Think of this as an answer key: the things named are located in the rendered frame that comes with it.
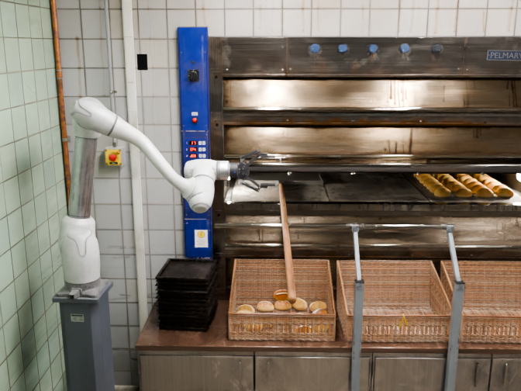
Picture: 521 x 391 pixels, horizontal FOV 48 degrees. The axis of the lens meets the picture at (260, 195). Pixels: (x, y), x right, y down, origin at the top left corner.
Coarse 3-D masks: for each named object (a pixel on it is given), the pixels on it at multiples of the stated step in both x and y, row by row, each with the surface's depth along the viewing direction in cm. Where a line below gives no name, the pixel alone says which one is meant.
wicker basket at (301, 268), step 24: (240, 264) 343; (264, 264) 343; (312, 264) 342; (240, 288) 343; (264, 288) 343; (312, 288) 342; (264, 312) 335; (288, 312) 335; (240, 336) 305; (264, 336) 304; (288, 336) 307; (312, 336) 303
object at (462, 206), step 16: (224, 208) 338; (240, 208) 338; (256, 208) 338; (272, 208) 338; (288, 208) 338; (304, 208) 337; (320, 208) 337; (336, 208) 337; (352, 208) 337; (368, 208) 337; (384, 208) 337; (400, 208) 336; (416, 208) 336; (432, 208) 336; (448, 208) 336; (464, 208) 336; (480, 208) 335; (496, 208) 335; (512, 208) 335
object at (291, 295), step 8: (280, 184) 371; (280, 192) 351; (280, 200) 337; (288, 232) 280; (288, 240) 267; (288, 248) 256; (288, 256) 247; (288, 264) 238; (288, 272) 230; (288, 280) 223; (288, 288) 216; (288, 296) 210
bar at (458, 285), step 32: (224, 224) 302; (256, 224) 302; (288, 224) 301; (320, 224) 301; (352, 224) 301; (384, 224) 301; (416, 224) 300; (448, 224) 300; (352, 352) 295; (448, 352) 295; (352, 384) 298; (448, 384) 297
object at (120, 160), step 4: (104, 148) 324; (108, 148) 324; (112, 148) 324; (116, 148) 324; (120, 148) 324; (124, 148) 329; (108, 152) 324; (112, 152) 324; (120, 152) 324; (124, 152) 329; (108, 156) 325; (116, 156) 325; (120, 156) 325; (124, 156) 329; (108, 160) 325; (116, 160) 325; (120, 160) 325; (124, 160) 329; (108, 164) 326; (112, 164) 326; (116, 164) 326; (120, 164) 326
